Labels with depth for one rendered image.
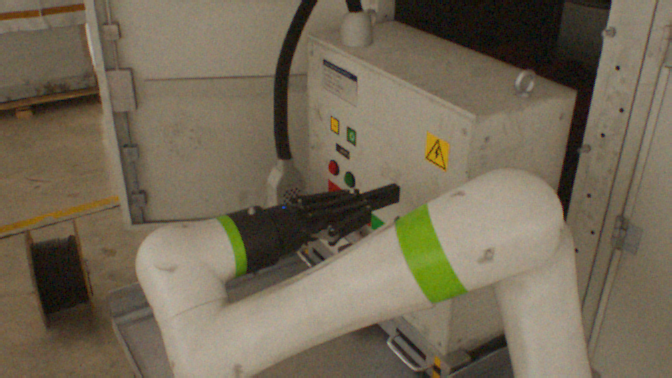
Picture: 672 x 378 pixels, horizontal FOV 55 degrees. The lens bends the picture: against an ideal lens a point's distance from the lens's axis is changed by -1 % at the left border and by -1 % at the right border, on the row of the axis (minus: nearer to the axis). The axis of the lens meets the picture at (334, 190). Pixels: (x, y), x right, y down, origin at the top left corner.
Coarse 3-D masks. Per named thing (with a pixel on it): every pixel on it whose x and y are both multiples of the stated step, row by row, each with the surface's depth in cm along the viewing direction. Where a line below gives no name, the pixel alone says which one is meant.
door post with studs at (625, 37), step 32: (640, 0) 90; (608, 32) 95; (640, 32) 91; (608, 64) 98; (608, 96) 99; (608, 128) 100; (608, 160) 102; (576, 192) 110; (608, 192) 104; (576, 224) 111; (576, 256) 113
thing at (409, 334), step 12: (312, 252) 152; (324, 252) 146; (384, 324) 131; (396, 324) 127; (408, 324) 125; (408, 336) 124; (420, 336) 122; (408, 348) 125; (420, 348) 121; (432, 348) 119; (420, 360) 123; (444, 360) 116; (456, 360) 116; (468, 360) 117; (444, 372) 117
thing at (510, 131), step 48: (336, 48) 122; (384, 48) 123; (432, 48) 123; (432, 96) 101; (480, 96) 102; (528, 96) 102; (480, 144) 97; (528, 144) 104; (480, 288) 114; (480, 336) 120
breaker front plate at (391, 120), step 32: (320, 64) 128; (352, 64) 118; (320, 96) 132; (384, 96) 112; (416, 96) 105; (320, 128) 135; (352, 128) 124; (384, 128) 115; (416, 128) 107; (448, 128) 100; (320, 160) 139; (352, 160) 127; (384, 160) 118; (416, 160) 109; (448, 160) 102; (320, 192) 143; (352, 192) 131; (416, 192) 112; (416, 320) 122; (448, 320) 113
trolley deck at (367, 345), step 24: (312, 264) 154; (240, 288) 146; (264, 288) 147; (120, 336) 135; (144, 336) 133; (360, 336) 133; (384, 336) 133; (144, 360) 127; (168, 360) 127; (288, 360) 127; (312, 360) 127; (336, 360) 127; (360, 360) 127; (384, 360) 127
